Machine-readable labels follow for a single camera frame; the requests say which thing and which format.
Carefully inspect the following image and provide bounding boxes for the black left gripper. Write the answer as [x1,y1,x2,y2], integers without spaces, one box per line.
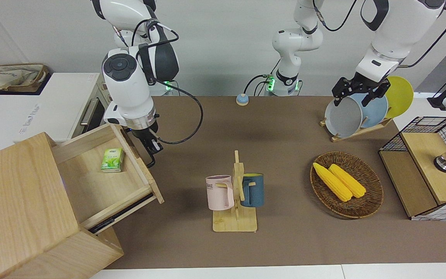
[332,74,390,107]

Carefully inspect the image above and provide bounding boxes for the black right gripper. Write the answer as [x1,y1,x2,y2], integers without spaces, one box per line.
[127,122,165,156]

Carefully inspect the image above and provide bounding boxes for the wooden drawer with black handle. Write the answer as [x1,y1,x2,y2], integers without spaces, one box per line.
[51,123,166,235]

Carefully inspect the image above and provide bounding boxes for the wooden drawer cabinet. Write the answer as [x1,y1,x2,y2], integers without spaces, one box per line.
[0,132,125,279]

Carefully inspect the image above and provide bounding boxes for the grey plate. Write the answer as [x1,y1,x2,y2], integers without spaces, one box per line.
[324,96,364,139]

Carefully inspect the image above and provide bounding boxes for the light blue plate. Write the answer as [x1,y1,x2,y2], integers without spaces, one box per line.
[351,93,389,129]

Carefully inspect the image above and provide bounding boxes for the wooden plate rack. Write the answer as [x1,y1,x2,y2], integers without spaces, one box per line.
[320,118,393,143]

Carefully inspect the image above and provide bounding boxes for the green tissue pack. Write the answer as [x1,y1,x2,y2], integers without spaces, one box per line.
[101,148,125,173]

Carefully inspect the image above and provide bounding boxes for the yellow plate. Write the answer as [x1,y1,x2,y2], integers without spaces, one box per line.
[383,76,415,119]

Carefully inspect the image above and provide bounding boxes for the pink mug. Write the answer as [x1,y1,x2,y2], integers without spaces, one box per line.
[206,175,235,211]

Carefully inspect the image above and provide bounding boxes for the yellow corn cob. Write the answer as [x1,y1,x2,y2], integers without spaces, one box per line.
[328,164,367,199]
[312,162,353,203]

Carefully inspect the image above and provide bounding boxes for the brown wicker basket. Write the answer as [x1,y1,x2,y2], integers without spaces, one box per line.
[310,152,384,219]

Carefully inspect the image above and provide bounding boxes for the white toaster oven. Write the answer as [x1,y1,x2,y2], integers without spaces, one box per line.
[12,72,111,145]

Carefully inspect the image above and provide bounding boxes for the dark blue mug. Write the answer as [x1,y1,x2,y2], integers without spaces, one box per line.
[240,173,265,208]

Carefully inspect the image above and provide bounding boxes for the wooden mug tree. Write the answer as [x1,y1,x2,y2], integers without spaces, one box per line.
[213,150,258,233]

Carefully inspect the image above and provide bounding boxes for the beige bag in black box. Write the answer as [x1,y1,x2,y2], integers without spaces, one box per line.
[0,63,50,96]

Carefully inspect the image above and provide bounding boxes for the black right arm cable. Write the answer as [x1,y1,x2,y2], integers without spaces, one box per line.
[130,17,204,146]

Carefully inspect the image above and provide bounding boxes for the black wire shelf wooden boards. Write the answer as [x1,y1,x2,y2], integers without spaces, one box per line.
[378,116,446,222]

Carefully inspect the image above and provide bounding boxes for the black left base cable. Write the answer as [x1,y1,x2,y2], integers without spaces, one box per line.
[244,73,276,96]

